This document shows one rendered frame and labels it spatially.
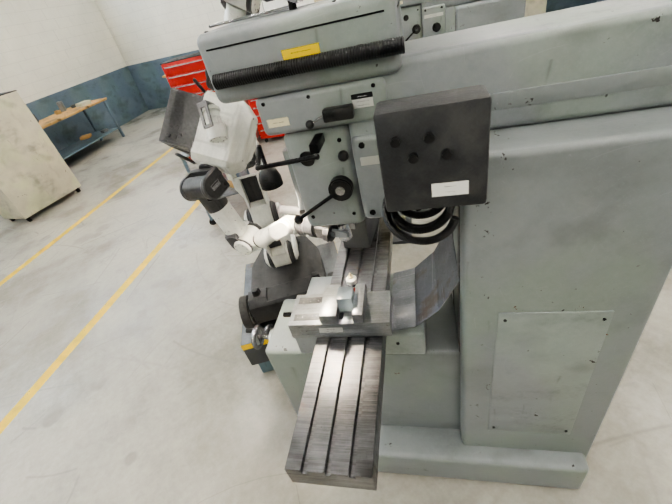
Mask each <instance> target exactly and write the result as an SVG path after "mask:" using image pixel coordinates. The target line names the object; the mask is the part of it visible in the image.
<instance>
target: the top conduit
mask: <svg viewBox="0 0 672 504"><path fill-rule="evenodd" d="M402 53H403V54H404V53H405V43H404V36H401V37H400V36H399V37H396V38H394V37H393V39H392V38H390V39H387V40H386V39H385V40H384V41H383V40H381V41H380V40H379V41H376V42H374V41H373V43H372V42H370V43H367V44H366V43H365V44H358V45H356V46H355V45H354V46H351V47H348V48H347V47H346V48H343V49H341V48H340V50H339V49H337V50H336V49H335V50H332V51H331V50H330V51H327V52H324V53H323V52H322V53H319V54H318V53H317V54H314V55H313V54H311V55H309V56H308V55H306V56H303V57H302V56H301V57H298V58H297V57H296V58H293V59H292V58H291V60H290V59H288V60H287V59H286V61H285V60H283V61H282V60H281V61H279V62H274V63H269V64H268V63H267V64H264V65H263V64H262V65H259V66H258V65H257V66H252V67H248V68H245V69H244V68H243V69H238V70H236V71H235V70H234V71H229V72H224V73H220V74H214V75H213V76H212V84H213V86H214V88H215V89H217V90H219V89H220V90H221V89H226V88H230V87H231V88H232V87H237V86H239V85H240V86H241V85H246V84H251V83H255V82H256V83H257V82H260V81H261V82H262V81H267V80H269V79H270V80H272V79H276V78H281V77H282V78H283V77H286V76H287V77H288V76H291V75H292V76H293V75H296V74H297V75H298V74H301V73H302V74H303V73H306V72H307V73H308V72H311V71H312V72H313V71H316V70H317V71H318V70H321V69H322V70H323V69H326V68H327V69H328V68H331V67H332V68H333V67H336V66H337V67H339V66H342V65H343V66H344V65H347V64H348V65H349V64H352V63H353V64H354V63H357V62H359V63H360V61H361V62H363V61H364V62H365V61H368V60H371V59H372V60H373V59H375V60H376V59H377V58H378V59H379V58H382V57H383V58H384V57H388V56H389V57H390V56H393V55H396V54H397V55H399V54H402Z"/></svg>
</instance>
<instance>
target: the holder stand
mask: <svg viewBox="0 0 672 504"><path fill-rule="evenodd" d="M378 222H379V219H378V218H367V217H365V219H364V220H363V221H362V222H360V223H355V226H356V228H355V229H351V232H352V238H351V239H350V240H349V241H347V242H345V241H343V243H344V247H345V248H370V247H371V244H372V240H373V237H374V234H375V231H376V228H377V225H378Z"/></svg>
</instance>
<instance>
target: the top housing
mask: <svg viewBox="0 0 672 504"><path fill-rule="evenodd" d="M399 36H400V37H401V36H403V32H402V20H401V8H400V0H322V1H318V2H314V3H310V4H306V5H302V6H298V7H297V9H294V10H289V9H287V10H283V11H278V12H274V13H270V14H265V15H261V16H257V17H253V18H249V19H245V20H241V21H237V22H233V23H231V24H228V25H225V26H222V27H219V28H216V29H214V30H211V31H205V32H204V33H202V34H200V35H199V37H198V38H197V46H198V49H199V51H200V54H201V56H202V59H203V62H204V64H205V67H206V70H207V72H208V75H209V77H210V80H211V83H212V76H213V75H214V74H220V73H224V72H229V71H234V70H235V71H236V70H238V69H243V68H244V69H245V68H248V67H252V66H257V65H258V66H259V65H262V64H263V65H264V64H267V63H268V64H269V63H274V62H279V61H281V60H282V61H283V60H285V61H286V59H287V60H288V59H290V60H291V58H292V59H293V58H296V57H297V58H298V57H301V56H302V57H303V56H306V55H308V56H309V55H311V54H313V55H314V54H317V53H318V54H319V53H322V52H323V53H324V52H327V51H330V50H331V51H332V50H335V49H336V50H337V49H339V50H340V48H341V49H343V48H346V47H347V48H348V47H351V46H354V45H355V46H356V45H358V44H365V43H366V44H367V43H370V42H372V43H373V41H374V42H376V41H379V40H380V41H381V40H383V41H384V40H385V39H386V40H387V39H390V38H392V39H393V37H394V38H396V37H399ZM401 65H402V54H399V55H397V54H396V55H393V56H390V57H389V56H388V57H384V58H383V57H382V58H379V59H378V58H377V59H376V60H375V59H373V60H372V59H371V60H368V61H365V62H364V61H363V62H361V61H360V63H359V62H357V63H354V64H353V63H352V64H349V65H348V64H347V65H344V66H343V65H342V66H339V67H337V66H336V67H333V68H332V67H331V68H328V69H327V68H326V69H323V70H322V69H321V70H318V71H317V70H316V71H313V72H312V71H311V72H308V73H307V72H306V73H303V74H302V73H301V74H298V75H297V74H296V75H293V76H292V75H291V76H288V77H287V76H286V77H283V78H282V77H281V78H276V79H272V80H270V79H269V80H267V81H262V82H261V81H260V82H257V83H256V82H255V83H251V84H246V85H241V86H240V85H239V86H237V87H232V88H231V87H230V88H226V89H221V90H220V89H219V90H217V89H215V88H214V86H213V88H214V91H215V93H216V96H217V98H218V100H219V101H220V102H222V103H224V104H228V103H234V102H239V101H245V100H250V99H256V98H261V97H266V96H272V95H277V94H283V93H288V92H294V91H299V90H305V89H310V88H316V87H321V86H327V85H332V84H338V83H343V82H349V81H354V80H360V79H365V78H371V77H376V76H381V75H387V74H392V73H395V72H397V71H398V70H399V69H400V68H401Z"/></svg>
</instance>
